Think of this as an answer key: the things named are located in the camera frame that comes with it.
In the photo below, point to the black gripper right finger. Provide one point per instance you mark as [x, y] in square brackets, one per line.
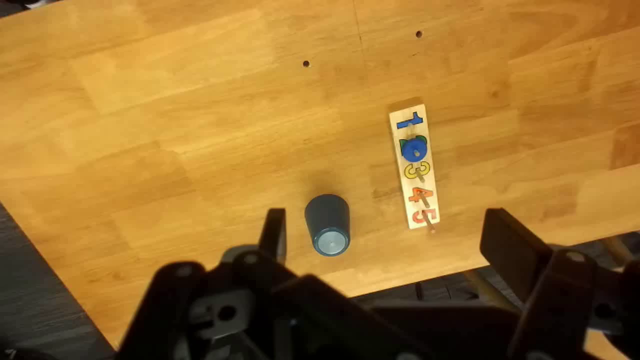
[512, 245]

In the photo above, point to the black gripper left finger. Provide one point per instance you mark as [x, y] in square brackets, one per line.
[275, 231]

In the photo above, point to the blue plastic cup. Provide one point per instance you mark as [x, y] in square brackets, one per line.
[327, 222]

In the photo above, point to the wooden peg board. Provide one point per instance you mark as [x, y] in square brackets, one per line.
[417, 181]

